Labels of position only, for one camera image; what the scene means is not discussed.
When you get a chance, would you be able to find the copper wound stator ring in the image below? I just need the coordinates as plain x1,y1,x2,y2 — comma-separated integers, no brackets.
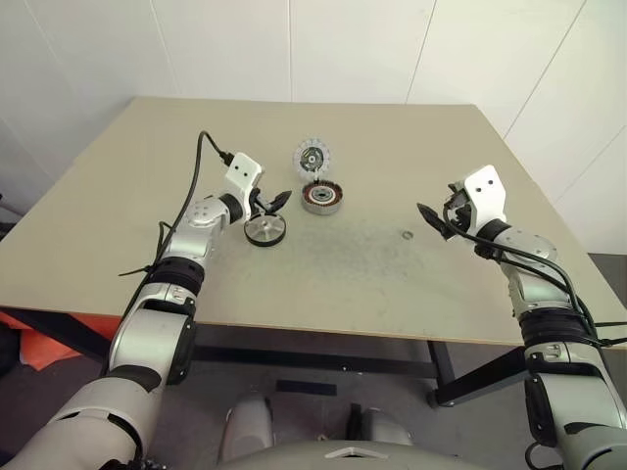
299,180,343,215

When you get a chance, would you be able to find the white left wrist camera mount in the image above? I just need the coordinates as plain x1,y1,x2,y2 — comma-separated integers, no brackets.
225,152,266,222

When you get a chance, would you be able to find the orange cloth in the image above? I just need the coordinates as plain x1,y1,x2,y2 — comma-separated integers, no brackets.
0,312,120,374

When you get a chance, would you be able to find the black table frame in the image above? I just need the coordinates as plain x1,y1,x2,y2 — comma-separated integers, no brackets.
0,306,627,408

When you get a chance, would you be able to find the grey finned rotor housing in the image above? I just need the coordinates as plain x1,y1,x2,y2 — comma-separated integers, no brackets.
291,138,334,182

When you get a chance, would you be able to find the black tape strip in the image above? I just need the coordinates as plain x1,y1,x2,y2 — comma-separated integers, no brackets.
274,378,338,398

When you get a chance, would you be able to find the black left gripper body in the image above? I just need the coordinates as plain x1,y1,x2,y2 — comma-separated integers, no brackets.
248,184,270,217

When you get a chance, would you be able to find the silver rotor disc black rim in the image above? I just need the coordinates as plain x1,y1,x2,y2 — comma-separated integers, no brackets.
242,214,287,248

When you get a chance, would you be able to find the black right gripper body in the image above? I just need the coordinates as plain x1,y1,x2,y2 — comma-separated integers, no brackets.
442,181,475,234

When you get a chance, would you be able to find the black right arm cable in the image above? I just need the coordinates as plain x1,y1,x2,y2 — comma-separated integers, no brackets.
442,203,627,347

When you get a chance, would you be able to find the grey right robot leg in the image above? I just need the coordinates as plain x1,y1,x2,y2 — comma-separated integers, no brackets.
349,402,413,447

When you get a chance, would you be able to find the grey robot torso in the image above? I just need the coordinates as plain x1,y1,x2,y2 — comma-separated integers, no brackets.
215,437,442,470

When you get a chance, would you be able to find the grey left robot leg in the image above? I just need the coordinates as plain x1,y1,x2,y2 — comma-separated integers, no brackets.
222,393,274,462

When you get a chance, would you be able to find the black left arm cable tie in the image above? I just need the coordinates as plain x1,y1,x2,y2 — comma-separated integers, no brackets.
118,262,159,279

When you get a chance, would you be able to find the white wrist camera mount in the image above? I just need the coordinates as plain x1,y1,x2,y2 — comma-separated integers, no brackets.
461,165,508,229
225,152,266,222

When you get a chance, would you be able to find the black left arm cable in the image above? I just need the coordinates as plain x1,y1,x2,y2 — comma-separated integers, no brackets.
155,130,235,268

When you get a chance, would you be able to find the grey robot leg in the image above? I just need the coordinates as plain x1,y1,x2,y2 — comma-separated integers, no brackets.
222,393,274,462
349,402,413,447

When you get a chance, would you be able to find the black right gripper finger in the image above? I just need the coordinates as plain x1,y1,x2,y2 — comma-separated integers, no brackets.
430,220,456,243
415,202,449,230

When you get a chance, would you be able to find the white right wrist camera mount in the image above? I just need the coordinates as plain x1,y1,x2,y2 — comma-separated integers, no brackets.
461,165,508,229

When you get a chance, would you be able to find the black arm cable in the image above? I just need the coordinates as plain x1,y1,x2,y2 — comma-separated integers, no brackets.
155,130,235,268
442,203,627,347

